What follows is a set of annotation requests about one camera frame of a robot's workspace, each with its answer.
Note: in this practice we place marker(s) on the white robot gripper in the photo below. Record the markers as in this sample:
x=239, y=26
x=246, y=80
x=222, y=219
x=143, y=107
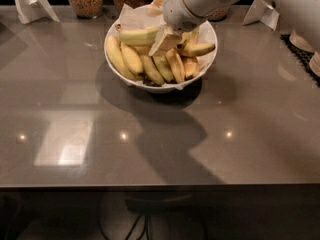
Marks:
x=182, y=8

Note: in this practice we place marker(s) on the yellow-green banana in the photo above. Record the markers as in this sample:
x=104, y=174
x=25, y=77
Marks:
x=137, y=37

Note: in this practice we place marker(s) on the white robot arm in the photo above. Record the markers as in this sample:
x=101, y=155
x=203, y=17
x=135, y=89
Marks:
x=301, y=15

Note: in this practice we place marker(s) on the white paper bowl liner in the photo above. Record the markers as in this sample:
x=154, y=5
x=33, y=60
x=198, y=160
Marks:
x=138, y=19

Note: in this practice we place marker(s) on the upright banana with stem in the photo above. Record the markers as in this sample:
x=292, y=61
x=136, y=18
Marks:
x=188, y=37

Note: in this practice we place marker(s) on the right crosswise yellow banana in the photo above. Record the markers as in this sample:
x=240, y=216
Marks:
x=196, y=50

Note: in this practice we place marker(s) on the leftmost yellow banana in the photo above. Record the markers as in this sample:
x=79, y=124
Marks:
x=112, y=49

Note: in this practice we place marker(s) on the short yellow banana right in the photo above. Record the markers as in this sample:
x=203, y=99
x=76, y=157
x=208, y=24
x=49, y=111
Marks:
x=191, y=67

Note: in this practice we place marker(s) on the white ceramic bowl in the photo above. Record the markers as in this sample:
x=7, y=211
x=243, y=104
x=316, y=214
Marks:
x=129, y=39

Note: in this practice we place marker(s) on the wooden bowl on mat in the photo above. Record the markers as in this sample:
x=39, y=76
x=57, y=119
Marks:
x=299, y=42

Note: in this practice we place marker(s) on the right glass cereal jar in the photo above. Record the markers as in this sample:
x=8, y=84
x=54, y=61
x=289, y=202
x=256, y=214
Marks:
x=219, y=14

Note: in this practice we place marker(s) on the right white folded card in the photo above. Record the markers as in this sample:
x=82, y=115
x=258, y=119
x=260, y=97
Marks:
x=261, y=11

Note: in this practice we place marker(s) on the white folded card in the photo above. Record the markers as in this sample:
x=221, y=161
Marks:
x=32, y=10
x=261, y=11

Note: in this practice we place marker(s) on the left white folded card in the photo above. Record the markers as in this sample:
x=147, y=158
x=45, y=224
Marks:
x=32, y=10

